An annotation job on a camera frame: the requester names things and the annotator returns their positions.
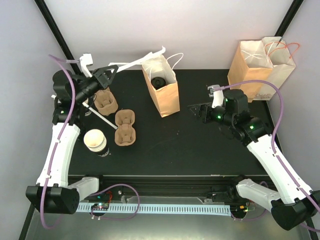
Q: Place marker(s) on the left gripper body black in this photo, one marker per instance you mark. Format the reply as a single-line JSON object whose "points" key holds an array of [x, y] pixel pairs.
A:
{"points": [[97, 74]]}

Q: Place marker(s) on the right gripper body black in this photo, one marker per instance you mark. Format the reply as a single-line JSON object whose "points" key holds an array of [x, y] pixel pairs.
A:
{"points": [[208, 117]]}

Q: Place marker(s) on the small brown paper bag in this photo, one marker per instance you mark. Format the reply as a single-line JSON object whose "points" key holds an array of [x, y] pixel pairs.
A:
{"points": [[166, 99]]}

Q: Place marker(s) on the stack of paper cups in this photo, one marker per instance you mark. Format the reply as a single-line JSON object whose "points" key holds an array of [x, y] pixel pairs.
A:
{"points": [[96, 142]]}

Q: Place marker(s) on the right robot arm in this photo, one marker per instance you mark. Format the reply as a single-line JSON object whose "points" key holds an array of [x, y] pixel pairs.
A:
{"points": [[293, 201]]}

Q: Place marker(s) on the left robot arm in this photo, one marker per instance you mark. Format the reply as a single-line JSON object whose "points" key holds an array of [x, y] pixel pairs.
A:
{"points": [[52, 193]]}

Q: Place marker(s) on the stack of pulp cup carriers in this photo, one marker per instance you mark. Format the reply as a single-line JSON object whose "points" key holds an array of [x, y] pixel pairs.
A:
{"points": [[105, 102]]}

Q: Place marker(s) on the large brown paper bag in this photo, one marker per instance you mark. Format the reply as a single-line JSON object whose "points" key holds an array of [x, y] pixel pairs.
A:
{"points": [[250, 62]]}

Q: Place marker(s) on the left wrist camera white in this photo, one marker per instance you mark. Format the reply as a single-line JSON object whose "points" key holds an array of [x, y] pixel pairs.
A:
{"points": [[86, 60]]}

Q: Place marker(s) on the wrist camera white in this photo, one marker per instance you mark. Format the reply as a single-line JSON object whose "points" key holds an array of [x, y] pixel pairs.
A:
{"points": [[216, 93], [86, 60]]}

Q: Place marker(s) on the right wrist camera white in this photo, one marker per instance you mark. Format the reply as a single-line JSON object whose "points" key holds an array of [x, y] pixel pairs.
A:
{"points": [[216, 93]]}

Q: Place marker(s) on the light blue cable duct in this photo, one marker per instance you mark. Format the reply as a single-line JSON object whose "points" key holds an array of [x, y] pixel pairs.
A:
{"points": [[175, 209]]}

